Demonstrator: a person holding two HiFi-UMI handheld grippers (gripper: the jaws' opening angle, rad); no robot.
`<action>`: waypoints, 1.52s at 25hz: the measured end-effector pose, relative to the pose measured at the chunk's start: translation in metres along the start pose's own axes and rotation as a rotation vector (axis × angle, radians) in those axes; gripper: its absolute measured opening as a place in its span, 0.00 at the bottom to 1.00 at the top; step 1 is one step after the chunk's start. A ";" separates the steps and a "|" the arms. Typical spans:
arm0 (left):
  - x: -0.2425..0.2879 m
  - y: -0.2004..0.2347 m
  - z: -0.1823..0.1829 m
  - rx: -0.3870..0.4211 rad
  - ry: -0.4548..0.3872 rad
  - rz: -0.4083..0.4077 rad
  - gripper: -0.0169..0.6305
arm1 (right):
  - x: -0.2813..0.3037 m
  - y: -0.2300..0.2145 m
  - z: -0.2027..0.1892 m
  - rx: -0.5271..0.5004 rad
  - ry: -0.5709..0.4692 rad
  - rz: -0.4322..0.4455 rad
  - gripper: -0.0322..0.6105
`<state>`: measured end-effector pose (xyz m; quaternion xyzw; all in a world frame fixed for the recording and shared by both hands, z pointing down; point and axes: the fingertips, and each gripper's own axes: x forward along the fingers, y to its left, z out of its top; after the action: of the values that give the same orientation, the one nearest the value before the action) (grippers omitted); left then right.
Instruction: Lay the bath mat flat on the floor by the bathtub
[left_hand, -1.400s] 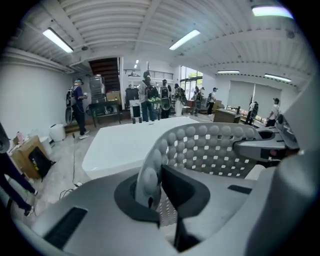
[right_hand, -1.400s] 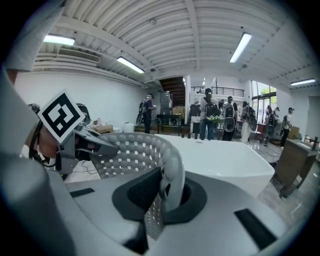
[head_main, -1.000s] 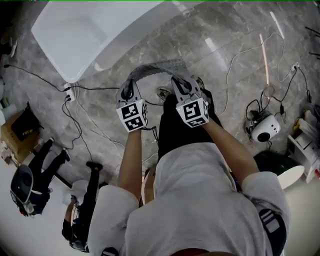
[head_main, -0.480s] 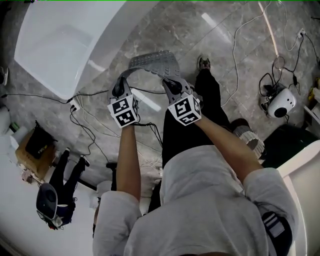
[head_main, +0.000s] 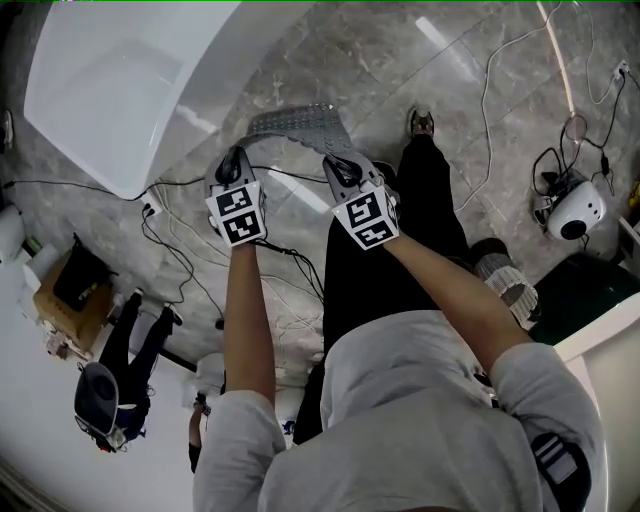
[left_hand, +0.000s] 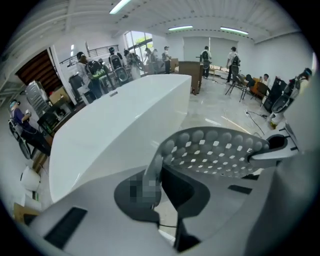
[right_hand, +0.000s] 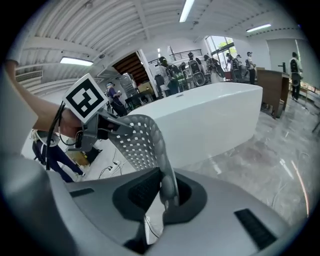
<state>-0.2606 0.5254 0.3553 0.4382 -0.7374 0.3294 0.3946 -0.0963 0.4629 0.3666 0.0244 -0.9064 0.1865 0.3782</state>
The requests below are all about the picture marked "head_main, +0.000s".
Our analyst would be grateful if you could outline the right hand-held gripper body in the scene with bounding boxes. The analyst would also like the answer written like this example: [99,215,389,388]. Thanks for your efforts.
[331,177,401,251]

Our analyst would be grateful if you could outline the black cable tangle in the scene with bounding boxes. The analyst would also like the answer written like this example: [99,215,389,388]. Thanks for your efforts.
[531,113,618,202]

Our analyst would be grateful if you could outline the person's black trousers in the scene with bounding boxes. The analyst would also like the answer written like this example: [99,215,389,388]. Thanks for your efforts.
[292,134,476,446]

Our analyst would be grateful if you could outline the cardboard box with black bag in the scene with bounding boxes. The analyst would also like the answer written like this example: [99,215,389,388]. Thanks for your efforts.
[32,233,119,352]

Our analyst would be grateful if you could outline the black power cable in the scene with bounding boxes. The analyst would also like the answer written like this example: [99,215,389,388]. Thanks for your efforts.
[141,212,227,327]

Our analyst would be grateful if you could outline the white rounded device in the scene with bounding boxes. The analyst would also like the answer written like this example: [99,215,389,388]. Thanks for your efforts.
[543,178,608,242]
[0,202,26,264]

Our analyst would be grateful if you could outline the person's left forearm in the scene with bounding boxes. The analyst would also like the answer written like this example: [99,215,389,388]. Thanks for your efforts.
[222,239,277,399]

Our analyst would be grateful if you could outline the person's grey sweatshirt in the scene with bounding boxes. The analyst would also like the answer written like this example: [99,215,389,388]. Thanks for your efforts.
[192,309,607,512]

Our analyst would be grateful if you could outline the grey perforated bath mat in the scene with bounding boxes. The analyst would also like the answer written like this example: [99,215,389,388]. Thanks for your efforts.
[246,103,374,166]

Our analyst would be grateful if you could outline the thick white cable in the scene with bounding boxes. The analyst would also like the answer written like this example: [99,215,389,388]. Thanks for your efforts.
[453,0,552,214]

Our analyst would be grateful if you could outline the person's right forearm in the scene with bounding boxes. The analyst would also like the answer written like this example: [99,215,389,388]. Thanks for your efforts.
[387,234,534,374]

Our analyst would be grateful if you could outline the white bathtub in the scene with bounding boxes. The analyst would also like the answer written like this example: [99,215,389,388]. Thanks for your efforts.
[23,0,251,201]

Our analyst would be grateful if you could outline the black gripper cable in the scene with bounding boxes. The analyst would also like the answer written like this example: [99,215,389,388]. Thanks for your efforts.
[249,238,327,304]

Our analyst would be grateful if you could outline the right backpack strap buckle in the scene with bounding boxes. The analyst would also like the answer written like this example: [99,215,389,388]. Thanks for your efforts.
[531,432,582,485]

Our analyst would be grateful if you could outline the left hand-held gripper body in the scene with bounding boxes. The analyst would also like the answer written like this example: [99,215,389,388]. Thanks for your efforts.
[204,174,266,249]

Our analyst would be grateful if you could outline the person's right shoe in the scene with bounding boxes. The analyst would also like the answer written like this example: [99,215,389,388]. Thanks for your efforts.
[408,108,435,138]

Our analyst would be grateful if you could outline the dark green glossy box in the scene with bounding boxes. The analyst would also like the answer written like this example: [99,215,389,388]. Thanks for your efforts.
[529,252,640,347]

